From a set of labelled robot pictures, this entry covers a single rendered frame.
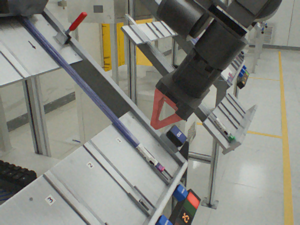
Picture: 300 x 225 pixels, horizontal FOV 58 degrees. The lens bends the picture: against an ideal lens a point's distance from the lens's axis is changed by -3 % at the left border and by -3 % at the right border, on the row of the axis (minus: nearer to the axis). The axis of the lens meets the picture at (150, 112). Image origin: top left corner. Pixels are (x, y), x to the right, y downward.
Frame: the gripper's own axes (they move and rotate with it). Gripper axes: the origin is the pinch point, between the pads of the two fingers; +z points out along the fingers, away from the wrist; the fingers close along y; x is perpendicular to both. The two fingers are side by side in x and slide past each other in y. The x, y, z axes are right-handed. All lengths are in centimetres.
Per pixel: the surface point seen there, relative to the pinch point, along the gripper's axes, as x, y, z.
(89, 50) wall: -143, -250, 144
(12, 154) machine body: -33, -15, 59
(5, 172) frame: -24, -1, 45
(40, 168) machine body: -20, -13, 50
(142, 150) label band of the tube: 0.7, -9.7, 14.1
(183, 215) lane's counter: 17.5, -7.4, 18.4
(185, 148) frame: 8.9, -24.5, 15.5
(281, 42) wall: 71, -760, 41
